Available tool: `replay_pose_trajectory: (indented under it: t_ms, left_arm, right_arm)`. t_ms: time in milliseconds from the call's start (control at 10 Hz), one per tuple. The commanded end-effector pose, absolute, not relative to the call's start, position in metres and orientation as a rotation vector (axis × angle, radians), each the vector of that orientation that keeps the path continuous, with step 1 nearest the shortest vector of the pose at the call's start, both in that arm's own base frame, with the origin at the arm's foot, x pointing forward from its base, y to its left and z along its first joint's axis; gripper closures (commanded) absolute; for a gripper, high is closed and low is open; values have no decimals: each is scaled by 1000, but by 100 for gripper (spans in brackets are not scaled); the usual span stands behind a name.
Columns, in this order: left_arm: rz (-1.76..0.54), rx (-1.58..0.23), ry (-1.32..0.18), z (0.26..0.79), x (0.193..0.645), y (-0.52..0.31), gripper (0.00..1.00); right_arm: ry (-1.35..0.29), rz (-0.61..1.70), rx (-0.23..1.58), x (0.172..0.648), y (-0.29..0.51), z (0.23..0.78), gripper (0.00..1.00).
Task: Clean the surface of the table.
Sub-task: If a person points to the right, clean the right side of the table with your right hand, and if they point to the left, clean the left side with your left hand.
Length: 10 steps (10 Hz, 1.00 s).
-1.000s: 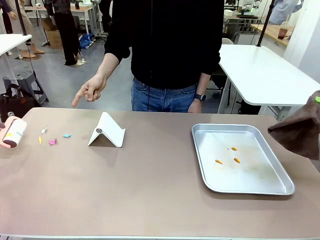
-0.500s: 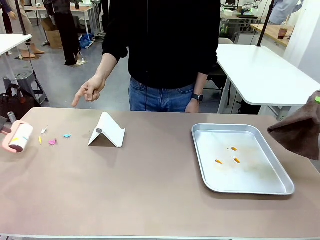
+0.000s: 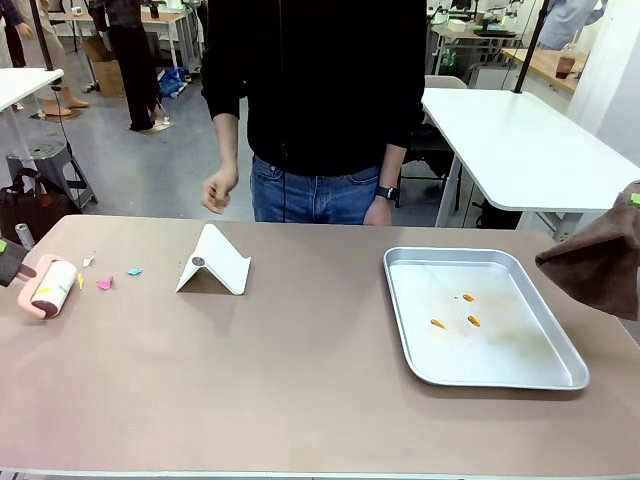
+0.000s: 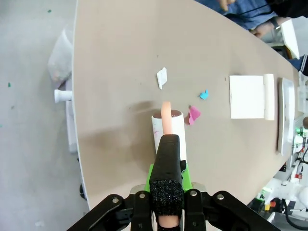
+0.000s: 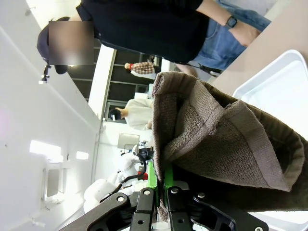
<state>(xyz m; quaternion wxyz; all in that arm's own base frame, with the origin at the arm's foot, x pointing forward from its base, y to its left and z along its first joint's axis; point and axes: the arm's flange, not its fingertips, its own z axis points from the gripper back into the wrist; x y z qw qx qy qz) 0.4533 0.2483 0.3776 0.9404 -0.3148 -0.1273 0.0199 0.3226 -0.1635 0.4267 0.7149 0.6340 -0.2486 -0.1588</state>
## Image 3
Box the cardboard box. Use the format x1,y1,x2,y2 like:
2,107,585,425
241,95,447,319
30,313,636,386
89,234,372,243
82,35,126,99

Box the figure in beige skirt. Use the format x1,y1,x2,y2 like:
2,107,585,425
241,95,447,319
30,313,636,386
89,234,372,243
0,0,91,117

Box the person's right forearm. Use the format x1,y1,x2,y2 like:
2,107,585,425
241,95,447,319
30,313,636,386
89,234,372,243
213,112,243,174

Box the pink lint roller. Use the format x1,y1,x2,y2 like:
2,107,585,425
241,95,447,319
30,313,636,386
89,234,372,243
13,253,79,321

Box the plastic cup with dark drink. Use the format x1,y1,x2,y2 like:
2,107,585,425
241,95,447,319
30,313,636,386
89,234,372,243
555,42,577,80

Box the dark brown bag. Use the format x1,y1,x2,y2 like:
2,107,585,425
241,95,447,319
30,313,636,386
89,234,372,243
0,168,71,246

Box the grey step stool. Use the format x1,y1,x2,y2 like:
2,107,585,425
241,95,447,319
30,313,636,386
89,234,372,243
5,140,99,211

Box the cluttered workbench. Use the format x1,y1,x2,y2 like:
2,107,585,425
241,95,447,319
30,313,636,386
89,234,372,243
428,9,526,89

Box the person's left forearm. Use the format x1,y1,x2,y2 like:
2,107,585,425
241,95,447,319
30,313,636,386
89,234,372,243
377,142,406,190

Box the wooden table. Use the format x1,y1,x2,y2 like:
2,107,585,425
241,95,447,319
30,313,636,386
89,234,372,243
502,47,590,95

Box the figure in black trousers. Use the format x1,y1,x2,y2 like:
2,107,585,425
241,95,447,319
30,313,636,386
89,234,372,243
89,0,162,132

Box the beige chair back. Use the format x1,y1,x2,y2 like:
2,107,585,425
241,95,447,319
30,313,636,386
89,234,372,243
424,74,469,91

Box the white folded stand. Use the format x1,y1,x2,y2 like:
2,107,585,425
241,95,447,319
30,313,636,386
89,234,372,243
174,223,252,296

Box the wooden desk with white legs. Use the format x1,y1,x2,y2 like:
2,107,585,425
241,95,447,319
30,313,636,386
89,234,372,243
49,10,190,71

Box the person in black sweater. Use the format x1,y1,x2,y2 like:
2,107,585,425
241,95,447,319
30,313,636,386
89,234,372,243
199,0,426,225

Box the metal tray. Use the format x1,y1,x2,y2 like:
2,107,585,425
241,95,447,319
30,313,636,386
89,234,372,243
382,246,590,391

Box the black clamp pole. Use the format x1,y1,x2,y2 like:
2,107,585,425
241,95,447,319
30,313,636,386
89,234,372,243
513,0,551,95
28,0,61,91

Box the blue plastic bag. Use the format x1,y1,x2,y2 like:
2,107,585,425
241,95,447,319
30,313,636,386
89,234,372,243
157,67,189,99

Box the person's left hand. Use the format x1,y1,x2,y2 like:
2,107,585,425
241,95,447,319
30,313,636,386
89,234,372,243
364,197,394,227

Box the small white table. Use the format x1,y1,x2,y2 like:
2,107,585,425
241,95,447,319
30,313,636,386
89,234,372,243
0,67,65,156

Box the brown towel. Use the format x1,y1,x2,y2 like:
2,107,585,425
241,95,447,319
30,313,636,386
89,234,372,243
534,180,640,321

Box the brown floor plate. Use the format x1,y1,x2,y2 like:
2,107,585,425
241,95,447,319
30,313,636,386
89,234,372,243
130,118,176,135

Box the bystander in light blue shirt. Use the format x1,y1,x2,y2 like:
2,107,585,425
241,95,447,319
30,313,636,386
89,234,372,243
539,0,604,51

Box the person's right hand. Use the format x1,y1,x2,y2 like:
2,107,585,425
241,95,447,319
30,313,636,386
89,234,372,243
201,167,240,215

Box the large white table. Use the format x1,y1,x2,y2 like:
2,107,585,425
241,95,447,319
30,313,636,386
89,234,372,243
421,87,640,244

